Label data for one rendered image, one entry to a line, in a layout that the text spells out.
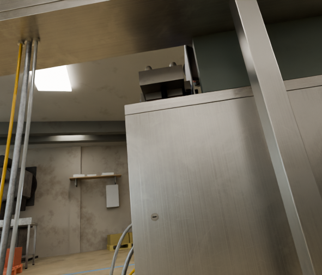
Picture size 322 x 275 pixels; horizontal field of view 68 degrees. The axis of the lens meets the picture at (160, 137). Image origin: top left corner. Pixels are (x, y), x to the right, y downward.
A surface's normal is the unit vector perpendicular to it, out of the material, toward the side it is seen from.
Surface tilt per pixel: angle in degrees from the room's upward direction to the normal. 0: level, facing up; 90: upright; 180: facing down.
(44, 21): 180
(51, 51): 180
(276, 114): 90
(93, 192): 90
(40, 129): 90
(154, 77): 90
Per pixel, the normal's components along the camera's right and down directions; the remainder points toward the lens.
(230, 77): -0.11, -0.33
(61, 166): 0.21, -0.36
